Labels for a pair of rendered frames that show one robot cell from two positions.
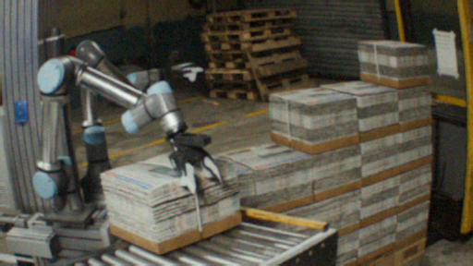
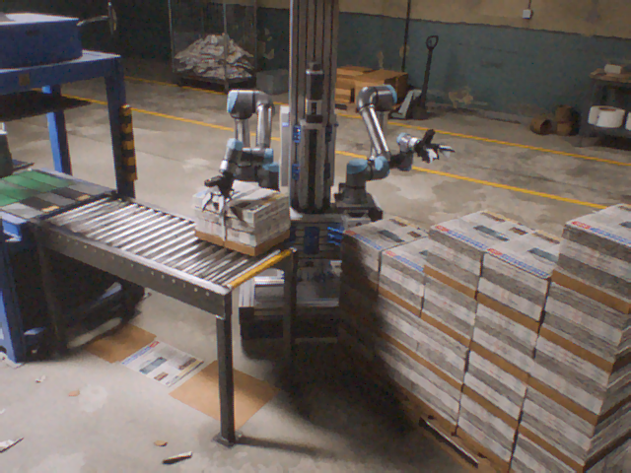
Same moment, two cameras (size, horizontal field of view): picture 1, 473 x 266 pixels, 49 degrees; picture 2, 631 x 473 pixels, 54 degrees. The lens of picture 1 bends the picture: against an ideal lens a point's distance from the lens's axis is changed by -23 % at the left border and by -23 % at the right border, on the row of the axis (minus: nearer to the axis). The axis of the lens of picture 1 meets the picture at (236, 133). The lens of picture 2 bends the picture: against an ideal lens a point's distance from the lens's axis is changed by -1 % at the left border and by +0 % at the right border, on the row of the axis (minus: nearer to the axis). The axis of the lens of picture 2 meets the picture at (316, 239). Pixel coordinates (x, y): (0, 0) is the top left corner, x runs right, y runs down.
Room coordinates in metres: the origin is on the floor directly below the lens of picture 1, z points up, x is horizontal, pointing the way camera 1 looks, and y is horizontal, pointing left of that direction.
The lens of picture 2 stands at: (1.76, -2.55, 2.08)
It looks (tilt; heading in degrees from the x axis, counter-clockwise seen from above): 24 degrees down; 77
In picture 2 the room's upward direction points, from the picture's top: 2 degrees clockwise
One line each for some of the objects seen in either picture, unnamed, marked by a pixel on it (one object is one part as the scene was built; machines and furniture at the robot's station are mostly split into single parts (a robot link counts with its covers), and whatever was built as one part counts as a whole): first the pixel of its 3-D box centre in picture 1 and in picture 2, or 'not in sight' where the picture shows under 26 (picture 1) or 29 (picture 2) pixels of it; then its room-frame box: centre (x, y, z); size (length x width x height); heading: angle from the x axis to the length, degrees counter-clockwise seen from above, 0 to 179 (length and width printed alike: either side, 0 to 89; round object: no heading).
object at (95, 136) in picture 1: (95, 142); (357, 171); (2.73, 0.64, 0.98); 0.13 x 0.12 x 0.14; 18
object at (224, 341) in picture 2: not in sight; (226, 379); (1.89, -0.27, 0.34); 0.06 x 0.06 x 0.68; 45
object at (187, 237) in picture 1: (149, 232); (225, 228); (1.96, 0.32, 0.83); 0.29 x 0.16 x 0.04; 45
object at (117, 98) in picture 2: not in sight; (125, 185); (1.42, 1.18, 0.77); 0.09 x 0.09 x 1.55; 45
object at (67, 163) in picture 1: (60, 172); (267, 171); (2.23, 0.71, 0.98); 0.13 x 0.12 x 0.14; 168
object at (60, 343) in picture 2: not in sight; (52, 299); (1.03, 0.60, 0.34); 0.06 x 0.06 x 0.68; 45
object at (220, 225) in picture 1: (195, 216); (259, 238); (2.11, 0.16, 0.83); 0.29 x 0.16 x 0.04; 45
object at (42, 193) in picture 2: not in sight; (33, 199); (0.90, 1.08, 0.75); 0.70 x 0.65 x 0.10; 135
